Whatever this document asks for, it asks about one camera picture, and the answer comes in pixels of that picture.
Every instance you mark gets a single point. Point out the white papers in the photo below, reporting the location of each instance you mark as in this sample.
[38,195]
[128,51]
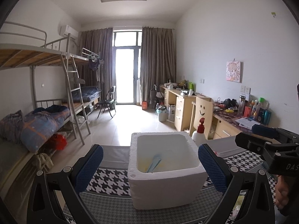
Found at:
[246,122]

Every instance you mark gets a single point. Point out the black folding chair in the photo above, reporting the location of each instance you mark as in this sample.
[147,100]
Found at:
[109,98]

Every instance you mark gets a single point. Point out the black headphones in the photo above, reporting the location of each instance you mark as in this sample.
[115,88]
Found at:
[230,102]

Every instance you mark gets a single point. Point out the grey cloth on ladder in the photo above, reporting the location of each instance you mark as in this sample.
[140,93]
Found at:
[80,80]

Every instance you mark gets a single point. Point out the dark hanging clothes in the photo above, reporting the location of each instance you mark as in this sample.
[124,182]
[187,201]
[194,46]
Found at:
[94,64]

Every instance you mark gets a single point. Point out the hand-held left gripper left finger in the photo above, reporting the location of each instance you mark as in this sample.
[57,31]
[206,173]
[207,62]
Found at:
[90,168]

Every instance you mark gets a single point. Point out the small wall hook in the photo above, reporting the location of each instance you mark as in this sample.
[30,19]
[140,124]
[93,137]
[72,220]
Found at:
[273,14]

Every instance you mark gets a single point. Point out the beige crumpled cloth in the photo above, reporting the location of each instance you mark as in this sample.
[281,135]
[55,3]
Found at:
[44,160]

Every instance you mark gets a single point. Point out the red plastic bag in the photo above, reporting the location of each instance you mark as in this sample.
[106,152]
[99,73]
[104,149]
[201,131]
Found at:
[58,142]

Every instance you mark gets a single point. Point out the white air conditioner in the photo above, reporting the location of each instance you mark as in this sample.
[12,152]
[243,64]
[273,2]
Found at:
[69,30]

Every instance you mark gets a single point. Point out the houndstooth printed blanket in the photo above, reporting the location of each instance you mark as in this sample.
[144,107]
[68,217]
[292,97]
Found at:
[112,179]

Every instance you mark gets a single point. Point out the blue plaid quilt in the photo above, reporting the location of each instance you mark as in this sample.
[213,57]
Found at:
[39,130]

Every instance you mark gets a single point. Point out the yellow tool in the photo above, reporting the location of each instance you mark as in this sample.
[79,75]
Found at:
[229,110]

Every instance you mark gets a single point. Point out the wooden chair with smiley face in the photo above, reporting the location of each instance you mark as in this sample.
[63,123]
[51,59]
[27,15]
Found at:
[202,119]

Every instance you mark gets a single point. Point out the group of toiletry bottles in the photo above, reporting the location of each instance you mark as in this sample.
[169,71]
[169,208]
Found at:
[254,110]

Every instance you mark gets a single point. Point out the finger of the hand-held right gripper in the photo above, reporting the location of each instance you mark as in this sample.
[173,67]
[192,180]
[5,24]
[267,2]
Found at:
[265,130]
[252,143]

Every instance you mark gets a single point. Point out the grey-blue bundled bedding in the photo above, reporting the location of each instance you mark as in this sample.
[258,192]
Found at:
[11,126]

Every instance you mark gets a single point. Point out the pink wall poster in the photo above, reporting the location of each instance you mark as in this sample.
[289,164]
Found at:
[234,71]

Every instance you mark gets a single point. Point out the light wooden desk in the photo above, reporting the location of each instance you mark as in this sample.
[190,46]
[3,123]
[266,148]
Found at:
[182,107]

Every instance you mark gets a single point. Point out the person's right hand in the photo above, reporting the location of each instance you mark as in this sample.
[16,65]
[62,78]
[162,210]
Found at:
[282,193]

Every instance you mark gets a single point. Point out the wooden desk with printed cover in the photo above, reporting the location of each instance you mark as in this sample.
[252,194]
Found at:
[227,130]

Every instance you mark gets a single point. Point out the red box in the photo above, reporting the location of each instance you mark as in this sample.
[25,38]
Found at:
[144,105]

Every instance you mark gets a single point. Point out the white basin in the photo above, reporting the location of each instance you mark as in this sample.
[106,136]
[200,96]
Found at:
[81,119]

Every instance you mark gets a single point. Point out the glass balcony door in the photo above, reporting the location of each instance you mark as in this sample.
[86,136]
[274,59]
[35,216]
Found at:
[125,74]

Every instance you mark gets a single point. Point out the brown curtain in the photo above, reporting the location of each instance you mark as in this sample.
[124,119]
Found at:
[98,44]
[158,58]

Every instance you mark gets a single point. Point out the green packet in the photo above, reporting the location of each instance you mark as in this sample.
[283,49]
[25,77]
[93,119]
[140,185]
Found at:
[191,85]

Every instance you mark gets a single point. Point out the metal bunk bed with ladder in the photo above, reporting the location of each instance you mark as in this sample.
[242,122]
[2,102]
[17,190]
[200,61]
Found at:
[35,56]

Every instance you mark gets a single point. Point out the dark blue folded quilt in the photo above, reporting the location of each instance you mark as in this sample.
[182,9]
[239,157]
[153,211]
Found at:
[86,93]

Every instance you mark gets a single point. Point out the white foam box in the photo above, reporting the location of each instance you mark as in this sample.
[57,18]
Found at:
[163,186]

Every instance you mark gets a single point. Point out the white bucket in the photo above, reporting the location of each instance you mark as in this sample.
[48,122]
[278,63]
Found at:
[162,115]

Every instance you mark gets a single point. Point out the white carton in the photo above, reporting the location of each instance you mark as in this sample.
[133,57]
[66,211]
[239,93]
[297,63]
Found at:
[172,113]

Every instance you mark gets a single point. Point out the white double wall socket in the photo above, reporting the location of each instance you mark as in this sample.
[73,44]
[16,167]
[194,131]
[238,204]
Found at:
[245,89]

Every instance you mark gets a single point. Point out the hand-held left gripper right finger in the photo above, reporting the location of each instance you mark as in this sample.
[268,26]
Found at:
[211,168]

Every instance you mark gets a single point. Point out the white pump bottle red cap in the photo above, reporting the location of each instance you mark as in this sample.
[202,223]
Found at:
[198,135]

